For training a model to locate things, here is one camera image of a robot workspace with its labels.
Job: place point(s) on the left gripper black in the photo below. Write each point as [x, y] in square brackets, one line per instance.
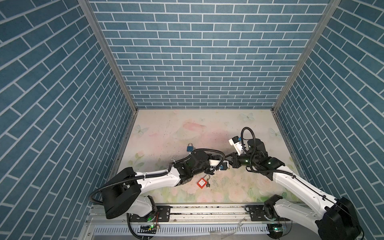
[212, 157]

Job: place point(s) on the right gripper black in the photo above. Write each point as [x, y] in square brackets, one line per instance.
[234, 162]

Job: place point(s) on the red padlock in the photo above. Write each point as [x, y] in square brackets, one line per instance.
[204, 182]

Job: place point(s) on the blue padlock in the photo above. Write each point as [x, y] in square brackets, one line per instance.
[190, 147]

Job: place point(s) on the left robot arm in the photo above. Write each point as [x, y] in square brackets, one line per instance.
[126, 192]

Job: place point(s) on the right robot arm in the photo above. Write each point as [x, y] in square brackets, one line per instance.
[324, 214]

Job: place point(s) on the right controller board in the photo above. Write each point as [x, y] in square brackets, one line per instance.
[275, 231]

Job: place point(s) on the controller board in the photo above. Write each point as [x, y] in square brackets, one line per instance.
[275, 231]
[147, 229]

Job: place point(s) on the left controller board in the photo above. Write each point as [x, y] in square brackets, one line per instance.
[147, 229]

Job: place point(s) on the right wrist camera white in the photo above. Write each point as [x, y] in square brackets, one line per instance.
[236, 143]

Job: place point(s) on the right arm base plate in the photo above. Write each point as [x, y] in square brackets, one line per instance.
[257, 214]

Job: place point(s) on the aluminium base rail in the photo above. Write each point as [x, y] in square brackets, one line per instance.
[186, 220]

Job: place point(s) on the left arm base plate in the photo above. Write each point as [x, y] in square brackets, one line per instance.
[161, 214]

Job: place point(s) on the right corner aluminium post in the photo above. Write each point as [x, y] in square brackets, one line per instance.
[318, 30]

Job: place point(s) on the corner aluminium post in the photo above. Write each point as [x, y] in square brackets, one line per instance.
[93, 22]
[318, 30]

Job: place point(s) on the left corner aluminium post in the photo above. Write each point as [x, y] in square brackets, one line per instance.
[93, 22]

